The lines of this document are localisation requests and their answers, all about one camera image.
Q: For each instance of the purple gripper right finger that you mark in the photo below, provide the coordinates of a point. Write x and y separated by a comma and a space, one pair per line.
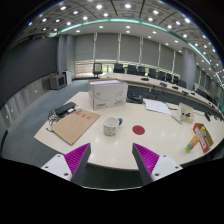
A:
146, 161

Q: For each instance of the white pen on table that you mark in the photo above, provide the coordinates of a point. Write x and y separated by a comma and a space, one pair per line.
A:
175, 117

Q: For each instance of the long curved conference desk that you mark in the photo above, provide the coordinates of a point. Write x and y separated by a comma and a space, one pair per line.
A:
163, 86

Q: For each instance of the white paper sheets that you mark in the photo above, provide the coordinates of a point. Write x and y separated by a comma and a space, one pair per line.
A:
156, 106

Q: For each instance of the colourful snack box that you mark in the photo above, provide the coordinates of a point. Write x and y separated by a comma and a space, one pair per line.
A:
204, 136

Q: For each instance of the white patterned mug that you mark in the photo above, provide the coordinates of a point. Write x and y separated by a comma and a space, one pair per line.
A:
110, 125

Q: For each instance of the small open cardboard box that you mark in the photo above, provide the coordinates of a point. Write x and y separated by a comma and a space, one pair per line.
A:
186, 113

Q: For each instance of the red round coaster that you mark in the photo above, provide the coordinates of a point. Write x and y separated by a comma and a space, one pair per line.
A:
139, 130

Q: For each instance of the grey cabinet on floor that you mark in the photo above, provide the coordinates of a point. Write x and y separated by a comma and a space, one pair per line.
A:
57, 82

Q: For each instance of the white cardboard box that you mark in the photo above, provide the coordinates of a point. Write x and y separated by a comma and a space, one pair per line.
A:
107, 94

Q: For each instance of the brown paper envelope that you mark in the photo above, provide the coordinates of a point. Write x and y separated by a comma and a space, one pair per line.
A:
74, 125

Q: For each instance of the black power strip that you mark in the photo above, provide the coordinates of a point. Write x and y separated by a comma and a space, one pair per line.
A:
63, 109

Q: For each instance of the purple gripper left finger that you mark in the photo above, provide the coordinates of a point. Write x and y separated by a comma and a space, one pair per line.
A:
77, 161

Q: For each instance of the black office chair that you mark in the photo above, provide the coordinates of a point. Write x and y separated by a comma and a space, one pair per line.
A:
97, 69

